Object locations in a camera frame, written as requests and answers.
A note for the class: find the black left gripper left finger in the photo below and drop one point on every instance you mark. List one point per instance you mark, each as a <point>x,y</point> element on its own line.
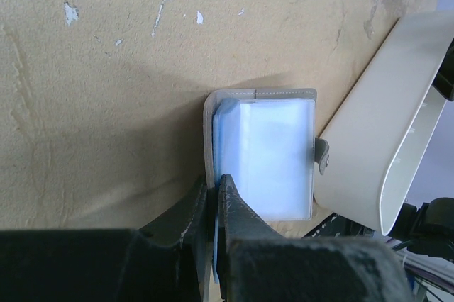
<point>162,261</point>

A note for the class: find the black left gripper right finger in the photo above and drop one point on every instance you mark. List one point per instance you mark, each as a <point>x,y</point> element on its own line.
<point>256,263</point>

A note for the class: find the grey card holder wallet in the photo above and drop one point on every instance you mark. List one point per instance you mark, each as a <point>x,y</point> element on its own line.
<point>265,139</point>

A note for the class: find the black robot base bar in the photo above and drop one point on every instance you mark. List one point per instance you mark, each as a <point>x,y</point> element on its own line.
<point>338,226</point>

